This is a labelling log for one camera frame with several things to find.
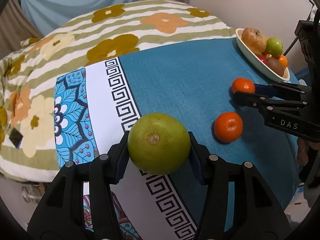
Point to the person's right hand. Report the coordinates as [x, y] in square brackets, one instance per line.
[302, 152]

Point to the yellow-red apple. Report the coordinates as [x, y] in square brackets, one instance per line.
[254, 40]

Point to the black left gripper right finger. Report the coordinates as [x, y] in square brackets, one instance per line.
[239, 203]

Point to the teal patterned cloth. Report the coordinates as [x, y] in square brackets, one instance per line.
[189, 81]

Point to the floral striped quilt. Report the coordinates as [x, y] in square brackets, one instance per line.
[43, 90]

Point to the large green apple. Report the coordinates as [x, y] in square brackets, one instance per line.
[158, 144]

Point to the orange mandarin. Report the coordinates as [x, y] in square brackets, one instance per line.
[228, 127]
[243, 85]

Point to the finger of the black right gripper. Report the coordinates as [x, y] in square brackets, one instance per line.
[267, 106]
[283, 90]

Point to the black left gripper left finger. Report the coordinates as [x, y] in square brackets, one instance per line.
[60, 213]

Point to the cream plate with yellow centre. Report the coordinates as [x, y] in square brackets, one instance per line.
[257, 63]

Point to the black phone on quilt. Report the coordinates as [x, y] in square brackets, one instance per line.
[16, 138]

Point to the brown kiwi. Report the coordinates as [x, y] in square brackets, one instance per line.
[275, 66]

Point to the small green fruit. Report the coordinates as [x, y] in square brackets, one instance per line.
[274, 46]

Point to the red fruit in bowl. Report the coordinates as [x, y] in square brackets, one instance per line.
[262, 58]

